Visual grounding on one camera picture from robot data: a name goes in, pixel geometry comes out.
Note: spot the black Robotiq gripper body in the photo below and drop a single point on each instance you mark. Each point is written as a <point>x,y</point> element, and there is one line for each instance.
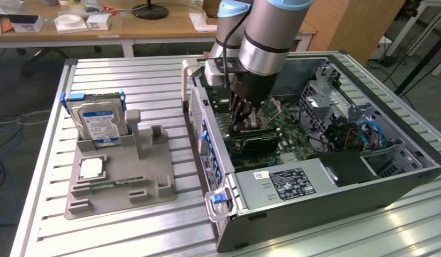
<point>255,85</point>

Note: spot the black graphics card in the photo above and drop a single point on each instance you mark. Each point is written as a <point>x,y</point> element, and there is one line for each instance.
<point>260,146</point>

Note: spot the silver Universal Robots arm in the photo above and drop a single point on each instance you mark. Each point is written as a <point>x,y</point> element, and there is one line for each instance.
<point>263,40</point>

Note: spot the CPU socket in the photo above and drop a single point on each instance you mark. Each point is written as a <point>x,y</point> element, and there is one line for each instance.
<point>265,121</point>

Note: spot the black RAM stick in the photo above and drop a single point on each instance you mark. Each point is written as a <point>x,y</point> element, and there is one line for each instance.
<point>263,133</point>

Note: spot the metal socket cover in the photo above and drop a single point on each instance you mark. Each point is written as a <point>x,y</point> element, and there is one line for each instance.
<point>273,107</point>

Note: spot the green motherboard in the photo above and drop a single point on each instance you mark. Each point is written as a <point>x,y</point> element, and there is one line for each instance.
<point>292,134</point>

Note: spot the perforated metal drive cage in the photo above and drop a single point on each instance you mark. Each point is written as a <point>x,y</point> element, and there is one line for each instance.
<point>320,101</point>

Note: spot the grey power supply unit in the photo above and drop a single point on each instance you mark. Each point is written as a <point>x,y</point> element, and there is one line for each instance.
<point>252,187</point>

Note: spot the white paper stack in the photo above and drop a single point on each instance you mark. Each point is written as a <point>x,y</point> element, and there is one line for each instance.
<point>203,25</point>

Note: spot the grey latch with blue tab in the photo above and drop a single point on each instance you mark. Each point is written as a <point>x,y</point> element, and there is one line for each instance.
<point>219,199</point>

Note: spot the wooden cabinet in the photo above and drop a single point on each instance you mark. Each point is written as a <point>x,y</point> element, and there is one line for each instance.
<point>349,26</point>

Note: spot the hard disk with blue caddy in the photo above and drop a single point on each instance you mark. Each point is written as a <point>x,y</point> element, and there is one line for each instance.
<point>99,125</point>

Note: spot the grey parts rack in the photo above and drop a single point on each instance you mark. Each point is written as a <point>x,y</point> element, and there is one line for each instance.
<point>135,187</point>

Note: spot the open black PC case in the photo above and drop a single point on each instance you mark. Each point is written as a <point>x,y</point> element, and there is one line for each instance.
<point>313,214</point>

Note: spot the black round lamp base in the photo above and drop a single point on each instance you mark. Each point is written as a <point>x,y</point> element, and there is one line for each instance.
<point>149,12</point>

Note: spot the metal disk bay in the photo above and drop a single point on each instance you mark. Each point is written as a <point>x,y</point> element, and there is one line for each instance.
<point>392,158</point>

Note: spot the green RAM stick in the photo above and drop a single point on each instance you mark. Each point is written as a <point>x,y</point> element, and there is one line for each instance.
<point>111,184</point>

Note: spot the silver CPU chip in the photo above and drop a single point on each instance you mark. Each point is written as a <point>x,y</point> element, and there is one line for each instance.
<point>91,169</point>

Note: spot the black tripod pole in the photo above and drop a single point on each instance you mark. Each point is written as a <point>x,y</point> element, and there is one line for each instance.
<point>420,53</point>

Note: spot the small white labelled box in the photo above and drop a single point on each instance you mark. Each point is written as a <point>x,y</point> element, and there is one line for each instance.
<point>99,22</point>

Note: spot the black office chair base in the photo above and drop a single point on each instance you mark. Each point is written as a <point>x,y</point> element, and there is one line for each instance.
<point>41,57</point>

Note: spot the long wooden desk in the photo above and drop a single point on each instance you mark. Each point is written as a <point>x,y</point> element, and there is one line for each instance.
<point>45,37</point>

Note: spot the white box with black lid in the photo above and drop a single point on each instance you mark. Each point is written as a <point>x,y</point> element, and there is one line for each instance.
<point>25,24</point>

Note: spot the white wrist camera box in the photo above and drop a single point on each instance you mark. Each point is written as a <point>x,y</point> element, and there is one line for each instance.
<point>215,73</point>

